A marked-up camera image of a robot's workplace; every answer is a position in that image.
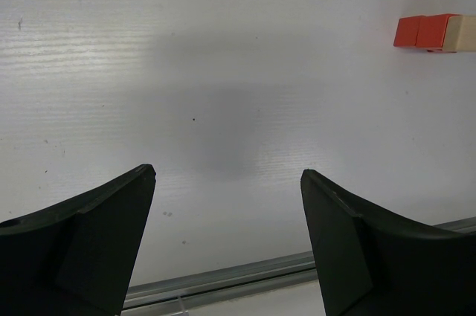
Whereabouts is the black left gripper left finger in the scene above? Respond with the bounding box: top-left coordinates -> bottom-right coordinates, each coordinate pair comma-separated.
1,164 -> 155,315

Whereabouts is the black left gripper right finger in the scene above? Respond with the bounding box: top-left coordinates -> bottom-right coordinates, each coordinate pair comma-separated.
300,170 -> 475,315

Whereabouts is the red wood block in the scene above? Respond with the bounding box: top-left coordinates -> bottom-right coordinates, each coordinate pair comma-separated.
415,13 -> 457,53

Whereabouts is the natural wood block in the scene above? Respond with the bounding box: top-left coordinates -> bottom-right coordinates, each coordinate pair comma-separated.
443,15 -> 476,52

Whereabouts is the red block with letter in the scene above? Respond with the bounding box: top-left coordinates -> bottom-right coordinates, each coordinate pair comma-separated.
393,16 -> 425,48

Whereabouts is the aluminium rail front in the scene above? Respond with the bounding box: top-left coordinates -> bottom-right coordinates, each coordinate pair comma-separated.
122,217 -> 476,309

